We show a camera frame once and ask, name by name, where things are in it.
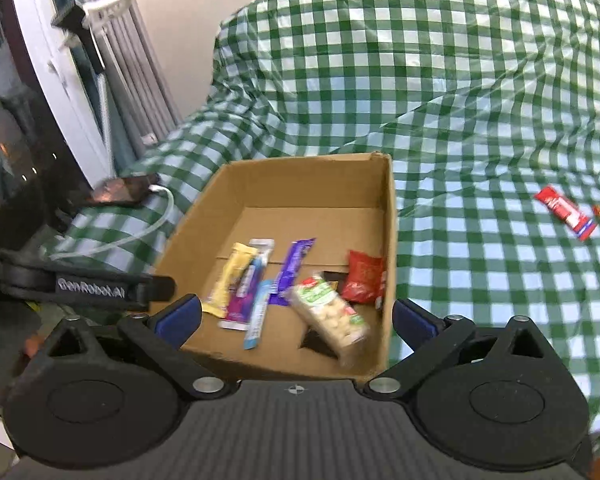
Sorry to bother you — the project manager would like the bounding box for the yellow snack bar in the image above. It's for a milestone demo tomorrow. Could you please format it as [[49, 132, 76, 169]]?
[[202, 243, 258, 318]]

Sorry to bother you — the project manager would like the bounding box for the red gold square packet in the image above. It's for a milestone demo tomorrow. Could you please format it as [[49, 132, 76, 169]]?
[[341, 250, 386, 309]]

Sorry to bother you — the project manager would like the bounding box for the white green snack pack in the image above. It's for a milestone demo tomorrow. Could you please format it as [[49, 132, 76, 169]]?
[[289, 274, 370, 365]]

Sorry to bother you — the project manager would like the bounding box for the white purple stick packet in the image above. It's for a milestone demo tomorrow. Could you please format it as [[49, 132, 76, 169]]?
[[219, 238, 275, 332]]

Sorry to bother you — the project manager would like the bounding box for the light blue stick packet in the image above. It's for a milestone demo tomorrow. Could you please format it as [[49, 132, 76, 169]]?
[[244, 280, 273, 350]]

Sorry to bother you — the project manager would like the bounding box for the dark brown biscuit pack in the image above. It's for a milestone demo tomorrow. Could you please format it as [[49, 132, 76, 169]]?
[[322, 271, 348, 282]]

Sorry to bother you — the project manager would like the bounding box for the purple chocolate bar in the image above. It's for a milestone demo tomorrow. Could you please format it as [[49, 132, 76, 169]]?
[[268, 237, 315, 307]]

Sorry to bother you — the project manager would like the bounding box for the red snack packet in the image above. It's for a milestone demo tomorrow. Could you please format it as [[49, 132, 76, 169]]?
[[534, 185, 597, 242]]

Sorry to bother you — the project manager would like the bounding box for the black smartphone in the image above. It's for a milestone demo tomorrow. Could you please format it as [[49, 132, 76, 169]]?
[[84, 174, 160, 207]]

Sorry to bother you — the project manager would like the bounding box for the brown cardboard box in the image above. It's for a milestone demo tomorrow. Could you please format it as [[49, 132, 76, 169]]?
[[155, 153, 396, 382]]

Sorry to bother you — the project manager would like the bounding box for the grey curtain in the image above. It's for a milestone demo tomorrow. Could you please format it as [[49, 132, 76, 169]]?
[[54, 0, 181, 171]]

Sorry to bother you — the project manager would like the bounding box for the green checkered sofa cover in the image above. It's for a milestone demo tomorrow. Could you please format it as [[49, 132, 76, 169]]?
[[44, 0, 600, 454]]

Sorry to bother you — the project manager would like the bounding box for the black white phone holder stand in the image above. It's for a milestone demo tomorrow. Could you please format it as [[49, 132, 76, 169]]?
[[50, 0, 135, 177]]

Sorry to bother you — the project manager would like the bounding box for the white charging cable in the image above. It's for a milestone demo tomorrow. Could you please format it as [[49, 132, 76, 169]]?
[[47, 184, 176, 262]]

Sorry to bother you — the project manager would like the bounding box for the white window frame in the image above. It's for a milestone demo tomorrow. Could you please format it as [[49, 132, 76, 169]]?
[[14, 0, 109, 185]]

